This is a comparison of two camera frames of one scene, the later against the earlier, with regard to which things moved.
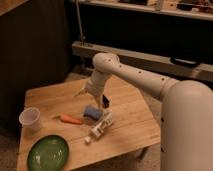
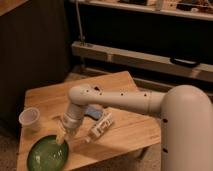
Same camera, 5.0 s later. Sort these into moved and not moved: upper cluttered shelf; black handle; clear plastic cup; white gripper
Moved: white gripper
Not moved: black handle; upper cluttered shelf; clear plastic cup
